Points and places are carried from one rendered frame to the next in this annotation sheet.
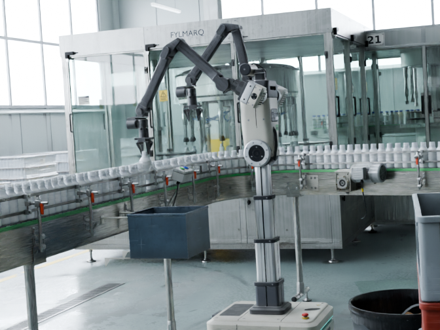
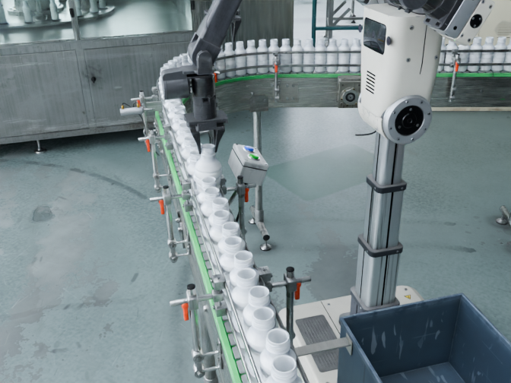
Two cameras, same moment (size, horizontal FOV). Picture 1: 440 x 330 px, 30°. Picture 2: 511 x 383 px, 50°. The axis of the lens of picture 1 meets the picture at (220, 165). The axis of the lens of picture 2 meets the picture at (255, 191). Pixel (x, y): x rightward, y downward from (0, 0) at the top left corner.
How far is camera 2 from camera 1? 379 cm
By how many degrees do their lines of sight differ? 41
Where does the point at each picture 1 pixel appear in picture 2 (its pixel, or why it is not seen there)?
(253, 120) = (417, 59)
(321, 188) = (301, 99)
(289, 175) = (254, 83)
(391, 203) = not seen: hidden behind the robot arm
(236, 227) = (79, 110)
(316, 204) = not seen: hidden behind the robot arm
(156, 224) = not seen: outside the picture
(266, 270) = (384, 289)
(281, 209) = (136, 85)
